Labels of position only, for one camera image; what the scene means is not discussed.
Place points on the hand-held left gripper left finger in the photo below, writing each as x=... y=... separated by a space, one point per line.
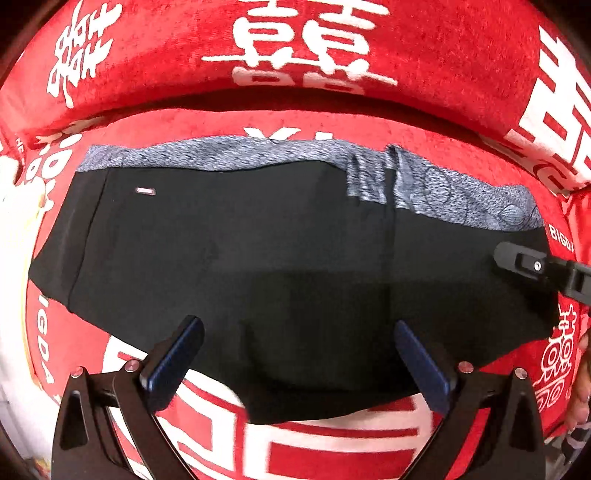
x=171 y=364

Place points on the red printed backrest cover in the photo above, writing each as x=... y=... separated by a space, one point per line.
x=415 y=50

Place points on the black pants with grey floral trim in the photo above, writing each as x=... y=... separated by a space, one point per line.
x=277 y=258

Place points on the red printed blanket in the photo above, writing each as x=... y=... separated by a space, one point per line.
x=295 y=447

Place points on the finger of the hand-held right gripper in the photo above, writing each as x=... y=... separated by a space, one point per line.
x=521 y=261

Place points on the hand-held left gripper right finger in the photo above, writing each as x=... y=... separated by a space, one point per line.
x=427 y=364

